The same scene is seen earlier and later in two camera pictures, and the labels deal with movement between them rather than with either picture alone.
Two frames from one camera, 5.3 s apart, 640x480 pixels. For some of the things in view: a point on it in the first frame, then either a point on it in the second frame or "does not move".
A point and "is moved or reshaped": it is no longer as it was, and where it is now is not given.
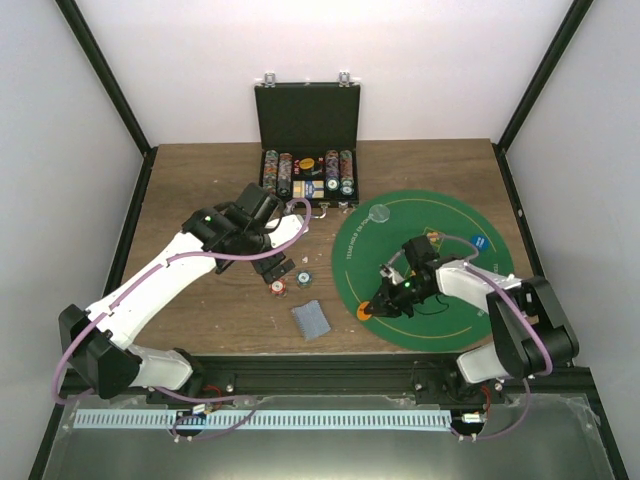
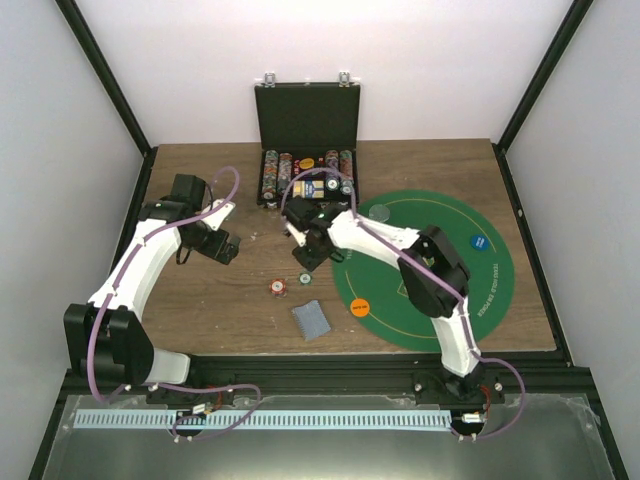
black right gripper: x=389 y=306 → x=310 y=262
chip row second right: x=332 y=170 does not move
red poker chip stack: x=278 y=288 does not move
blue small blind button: x=480 y=241 does not move
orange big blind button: x=360 y=309 is moved or reshaped
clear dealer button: x=379 y=213 does not move
